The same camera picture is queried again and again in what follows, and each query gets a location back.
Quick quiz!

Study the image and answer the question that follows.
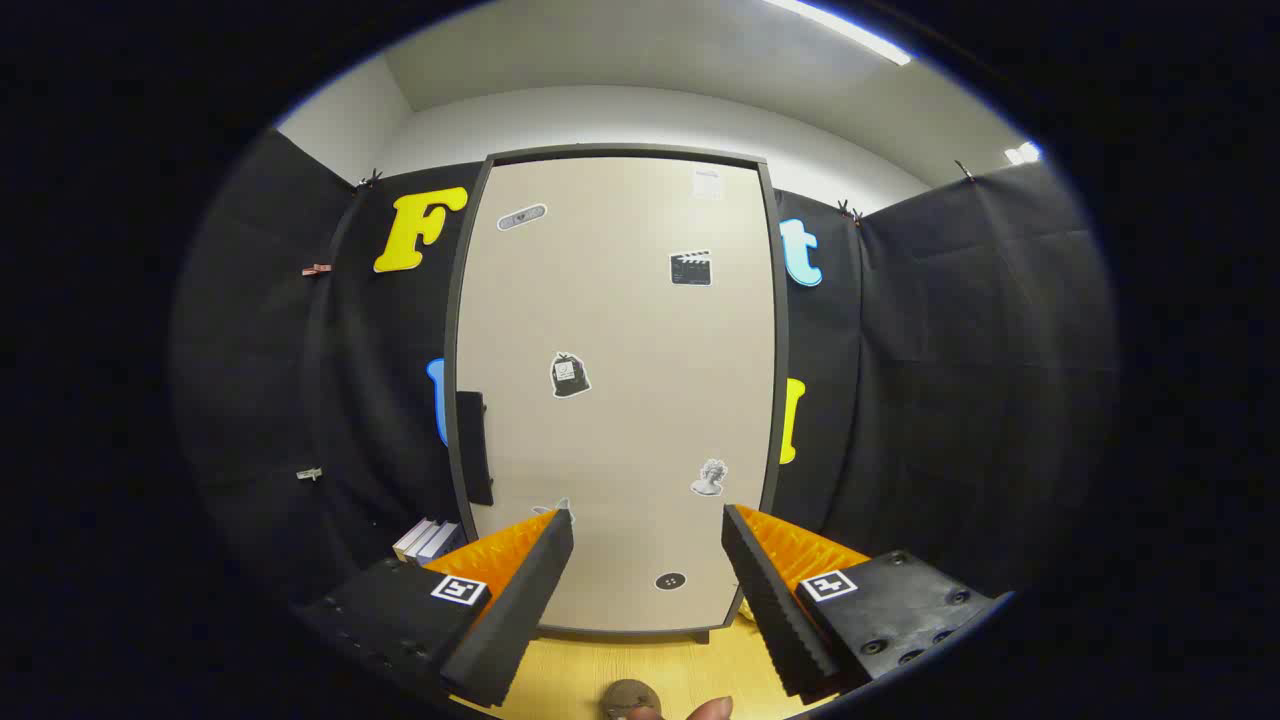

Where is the black door handle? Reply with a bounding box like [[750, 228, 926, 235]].
[[456, 392, 495, 507]]

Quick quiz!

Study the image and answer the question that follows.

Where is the black backdrop cloth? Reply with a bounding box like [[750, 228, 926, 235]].
[[170, 128, 1119, 641]]

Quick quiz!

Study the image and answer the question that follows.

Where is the grey shoe cabinet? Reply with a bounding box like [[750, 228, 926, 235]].
[[443, 143, 791, 644]]

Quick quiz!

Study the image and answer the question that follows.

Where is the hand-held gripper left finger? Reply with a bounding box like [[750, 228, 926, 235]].
[[293, 507, 577, 709]]

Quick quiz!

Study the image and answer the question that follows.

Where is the white book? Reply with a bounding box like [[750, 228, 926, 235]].
[[393, 518, 441, 563]]

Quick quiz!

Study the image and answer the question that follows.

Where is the long ceiling light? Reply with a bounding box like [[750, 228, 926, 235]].
[[765, 0, 913, 67]]

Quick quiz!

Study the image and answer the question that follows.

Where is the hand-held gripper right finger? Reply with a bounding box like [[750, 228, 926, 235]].
[[720, 503, 1001, 701]]

